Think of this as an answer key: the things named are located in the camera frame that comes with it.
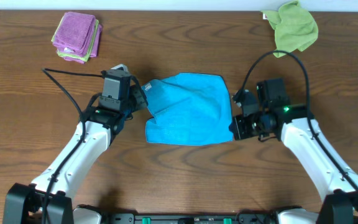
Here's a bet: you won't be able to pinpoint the blue microfiber cloth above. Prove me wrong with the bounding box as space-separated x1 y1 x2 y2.
142 73 233 146

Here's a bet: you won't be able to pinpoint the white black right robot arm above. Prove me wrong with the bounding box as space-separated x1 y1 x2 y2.
229 78 358 223

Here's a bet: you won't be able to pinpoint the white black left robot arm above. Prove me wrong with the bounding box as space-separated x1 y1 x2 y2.
2 64 148 223

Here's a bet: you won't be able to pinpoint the purple folded cloth bottom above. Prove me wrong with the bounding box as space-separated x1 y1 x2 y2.
62 25 103 64

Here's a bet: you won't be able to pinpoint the purple folded cloth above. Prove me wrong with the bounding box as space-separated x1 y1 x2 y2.
52 12 96 52
62 25 103 64

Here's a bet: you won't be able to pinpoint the green folded cloth middle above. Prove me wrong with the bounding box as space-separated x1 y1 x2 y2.
56 19 99 60

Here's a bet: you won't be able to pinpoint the purple folded cloth top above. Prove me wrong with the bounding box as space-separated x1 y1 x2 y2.
52 12 96 52

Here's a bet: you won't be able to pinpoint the green crumpled cloth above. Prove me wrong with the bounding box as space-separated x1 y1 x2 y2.
262 1 318 52

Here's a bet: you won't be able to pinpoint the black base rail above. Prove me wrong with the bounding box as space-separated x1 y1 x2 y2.
73 205 304 224

